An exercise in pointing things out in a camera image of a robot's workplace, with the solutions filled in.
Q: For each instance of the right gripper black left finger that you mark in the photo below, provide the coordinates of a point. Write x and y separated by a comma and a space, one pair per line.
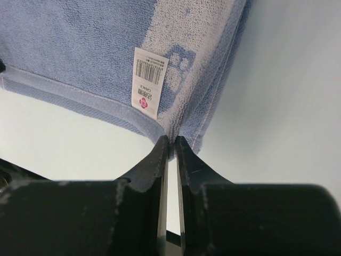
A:
125, 216

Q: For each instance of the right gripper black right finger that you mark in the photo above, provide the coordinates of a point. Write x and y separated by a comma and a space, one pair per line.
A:
219, 217

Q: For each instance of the light blue towel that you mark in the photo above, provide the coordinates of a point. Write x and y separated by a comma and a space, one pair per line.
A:
152, 67

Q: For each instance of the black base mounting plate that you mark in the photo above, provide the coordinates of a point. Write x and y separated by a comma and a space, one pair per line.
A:
14, 174

